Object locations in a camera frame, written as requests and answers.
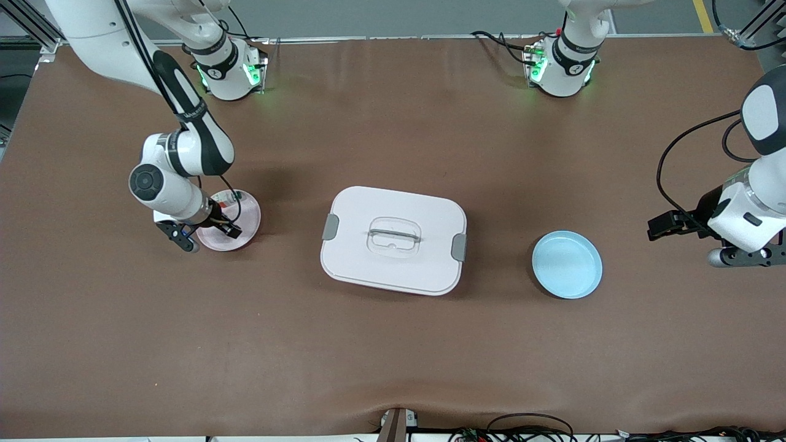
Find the white lidded storage box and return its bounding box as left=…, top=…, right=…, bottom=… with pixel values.
left=320, top=185, right=468, bottom=297

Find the pink round plate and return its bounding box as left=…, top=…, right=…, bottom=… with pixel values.
left=195, top=188, right=262, bottom=252

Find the light blue round plate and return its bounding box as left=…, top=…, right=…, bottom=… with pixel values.
left=532, top=230, right=604, bottom=300

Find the brown table cover sheet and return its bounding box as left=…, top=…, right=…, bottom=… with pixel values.
left=0, top=37, right=786, bottom=438

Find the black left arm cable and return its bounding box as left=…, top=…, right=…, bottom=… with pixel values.
left=656, top=0, right=786, bottom=225

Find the black right base cable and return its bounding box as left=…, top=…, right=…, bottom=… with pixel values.
left=209, top=6, right=271, bottom=44

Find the black base cable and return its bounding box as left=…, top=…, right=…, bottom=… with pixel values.
left=470, top=28, right=542, bottom=68
left=209, top=6, right=271, bottom=44

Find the aluminium frame profile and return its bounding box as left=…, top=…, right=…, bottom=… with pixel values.
left=0, top=0, right=62, bottom=62
left=734, top=0, right=786, bottom=50

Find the black left base cable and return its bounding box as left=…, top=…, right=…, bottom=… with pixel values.
left=470, top=28, right=542, bottom=68

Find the black looped cable bundle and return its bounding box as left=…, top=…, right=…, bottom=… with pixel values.
left=447, top=413, right=577, bottom=442

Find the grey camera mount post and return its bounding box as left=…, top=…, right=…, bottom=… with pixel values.
left=376, top=406, right=419, bottom=442

